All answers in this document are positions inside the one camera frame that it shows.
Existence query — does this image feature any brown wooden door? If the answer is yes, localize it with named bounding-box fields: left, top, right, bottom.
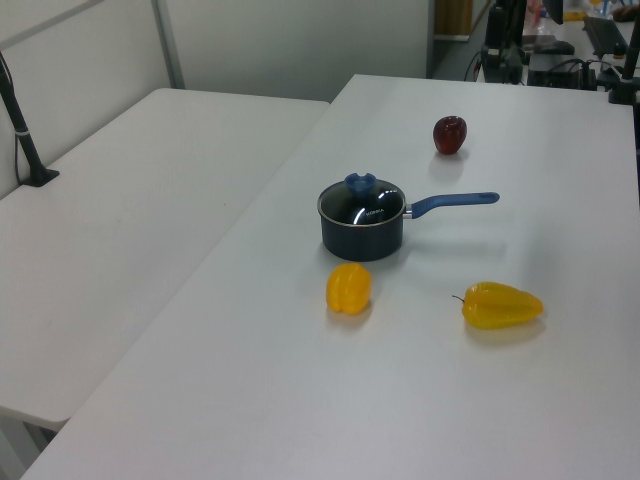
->
left=433, top=0, right=474, bottom=41

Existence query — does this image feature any black camera pole with base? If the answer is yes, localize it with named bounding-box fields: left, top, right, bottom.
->
left=0, top=51, right=61, bottom=187

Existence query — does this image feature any white side table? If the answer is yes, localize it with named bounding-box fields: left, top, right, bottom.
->
left=0, top=87, right=332, bottom=480

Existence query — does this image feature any glass lid with blue knob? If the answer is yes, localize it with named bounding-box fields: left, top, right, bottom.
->
left=317, top=172, right=405, bottom=227

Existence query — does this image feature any black electronics box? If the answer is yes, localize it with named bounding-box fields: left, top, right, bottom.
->
left=526, top=57, right=598, bottom=90

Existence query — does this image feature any long yellow bell pepper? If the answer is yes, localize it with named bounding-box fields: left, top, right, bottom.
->
left=452, top=281, right=545, bottom=331

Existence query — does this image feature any round yellow bell pepper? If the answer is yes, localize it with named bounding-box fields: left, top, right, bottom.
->
left=326, top=263, right=374, bottom=316

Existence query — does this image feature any black keyboard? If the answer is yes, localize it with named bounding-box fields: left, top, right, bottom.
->
left=583, top=15, right=628, bottom=57

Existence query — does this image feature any dark saucepan with blue handle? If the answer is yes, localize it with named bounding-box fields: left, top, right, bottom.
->
left=316, top=180, right=501, bottom=263

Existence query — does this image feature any black wrist rest pad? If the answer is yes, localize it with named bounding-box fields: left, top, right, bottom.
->
left=521, top=39, right=576, bottom=55

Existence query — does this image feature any dark red apple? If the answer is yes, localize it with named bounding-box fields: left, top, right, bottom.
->
left=432, top=115, right=469, bottom=156

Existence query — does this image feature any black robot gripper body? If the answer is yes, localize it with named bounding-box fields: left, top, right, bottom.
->
left=481, top=5, right=524, bottom=70

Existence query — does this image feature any grey metal partition post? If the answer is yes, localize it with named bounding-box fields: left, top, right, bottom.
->
left=151, top=0, right=187, bottom=91

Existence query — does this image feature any black camera stand with clamp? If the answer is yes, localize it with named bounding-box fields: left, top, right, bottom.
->
left=607, top=29, right=640, bottom=106

